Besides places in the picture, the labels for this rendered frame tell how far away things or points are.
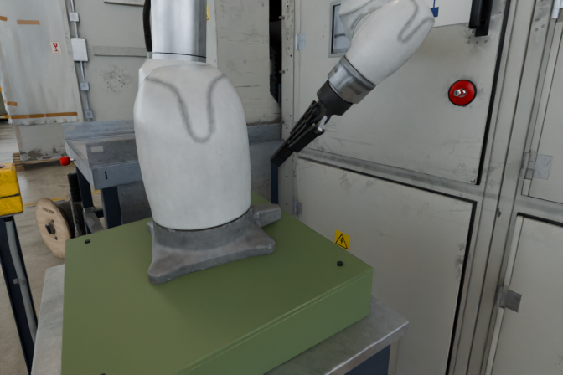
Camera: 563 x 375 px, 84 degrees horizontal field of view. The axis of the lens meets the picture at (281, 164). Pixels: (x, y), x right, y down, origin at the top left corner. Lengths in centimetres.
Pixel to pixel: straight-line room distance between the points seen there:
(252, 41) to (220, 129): 84
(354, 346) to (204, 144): 32
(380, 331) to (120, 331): 32
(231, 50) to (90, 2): 83
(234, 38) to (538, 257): 104
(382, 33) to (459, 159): 38
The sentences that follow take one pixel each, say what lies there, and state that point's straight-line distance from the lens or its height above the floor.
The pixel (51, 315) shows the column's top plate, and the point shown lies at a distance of 59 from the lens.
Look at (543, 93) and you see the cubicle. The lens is 80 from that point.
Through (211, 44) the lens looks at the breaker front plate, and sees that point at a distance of 119.
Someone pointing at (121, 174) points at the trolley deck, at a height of 82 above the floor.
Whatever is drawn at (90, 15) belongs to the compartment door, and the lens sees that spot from 180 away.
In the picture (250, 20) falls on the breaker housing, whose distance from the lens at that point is 124.
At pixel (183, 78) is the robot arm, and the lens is 43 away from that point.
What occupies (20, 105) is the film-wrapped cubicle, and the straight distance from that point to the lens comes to 509.
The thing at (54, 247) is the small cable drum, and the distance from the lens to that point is 249.
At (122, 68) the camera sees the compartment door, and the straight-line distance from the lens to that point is 177.
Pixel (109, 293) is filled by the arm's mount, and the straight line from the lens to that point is 49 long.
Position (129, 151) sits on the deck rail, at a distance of 102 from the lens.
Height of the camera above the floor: 107
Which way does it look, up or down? 14 degrees down
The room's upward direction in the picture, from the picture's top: straight up
